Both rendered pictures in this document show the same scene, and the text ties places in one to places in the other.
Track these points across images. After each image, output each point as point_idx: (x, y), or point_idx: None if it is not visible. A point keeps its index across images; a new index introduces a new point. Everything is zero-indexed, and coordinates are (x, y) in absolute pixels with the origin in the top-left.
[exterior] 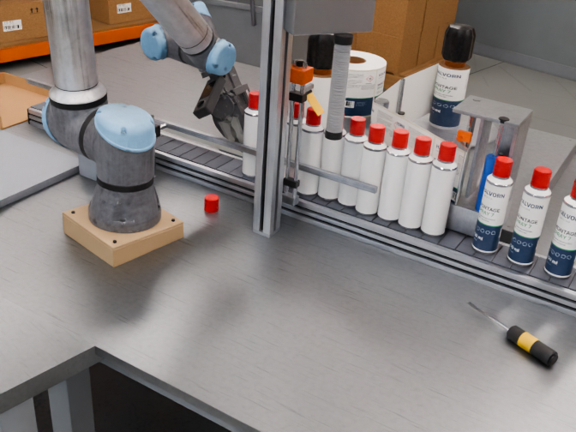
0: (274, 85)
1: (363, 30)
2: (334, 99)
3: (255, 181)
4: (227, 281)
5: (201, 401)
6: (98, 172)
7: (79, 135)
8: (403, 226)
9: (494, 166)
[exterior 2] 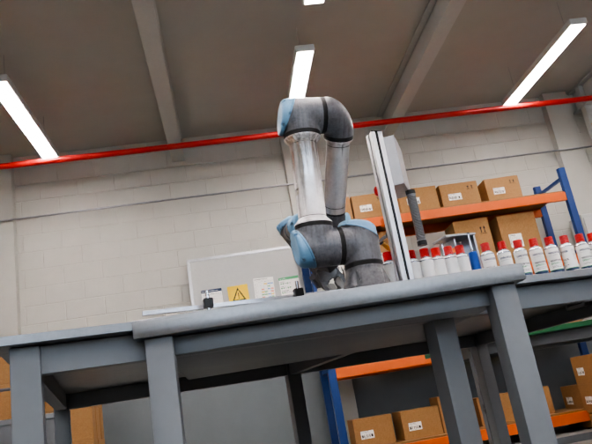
0: (397, 214)
1: None
2: (419, 221)
3: (403, 277)
4: None
5: (562, 271)
6: (361, 255)
7: (340, 237)
8: None
9: (483, 247)
